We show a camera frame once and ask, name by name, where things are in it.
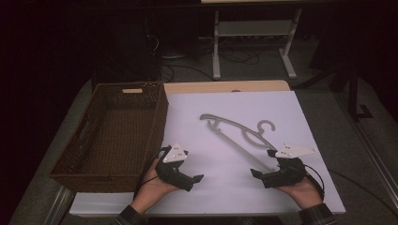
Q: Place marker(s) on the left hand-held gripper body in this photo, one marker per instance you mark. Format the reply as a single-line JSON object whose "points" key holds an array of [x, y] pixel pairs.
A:
{"points": [[173, 156]]}

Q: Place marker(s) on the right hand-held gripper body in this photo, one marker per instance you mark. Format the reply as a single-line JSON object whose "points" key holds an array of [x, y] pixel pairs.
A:
{"points": [[291, 168]]}

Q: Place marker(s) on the brown wicker basket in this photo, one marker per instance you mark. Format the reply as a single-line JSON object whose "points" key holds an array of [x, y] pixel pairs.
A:
{"points": [[125, 137]]}

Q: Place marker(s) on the grey plastic clothes hanger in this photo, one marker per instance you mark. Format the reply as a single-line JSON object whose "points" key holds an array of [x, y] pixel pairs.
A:
{"points": [[231, 125]]}

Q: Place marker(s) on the person's right hand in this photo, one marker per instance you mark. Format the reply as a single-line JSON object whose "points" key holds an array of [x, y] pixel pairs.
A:
{"points": [[302, 192]]}

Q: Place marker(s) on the person's left hand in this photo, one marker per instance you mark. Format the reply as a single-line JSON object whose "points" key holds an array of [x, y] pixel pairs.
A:
{"points": [[153, 190]]}

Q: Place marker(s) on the wooden table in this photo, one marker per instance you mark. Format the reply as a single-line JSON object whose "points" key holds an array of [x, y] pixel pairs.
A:
{"points": [[219, 86]]}

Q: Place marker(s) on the dark metal stand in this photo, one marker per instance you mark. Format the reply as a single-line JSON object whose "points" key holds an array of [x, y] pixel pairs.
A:
{"points": [[352, 93]]}

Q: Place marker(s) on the white metal stand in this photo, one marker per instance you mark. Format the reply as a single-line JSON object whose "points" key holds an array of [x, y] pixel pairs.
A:
{"points": [[255, 28]]}

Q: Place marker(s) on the aluminium rail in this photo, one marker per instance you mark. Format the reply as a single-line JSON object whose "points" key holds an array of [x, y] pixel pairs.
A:
{"points": [[372, 150], [61, 204]]}

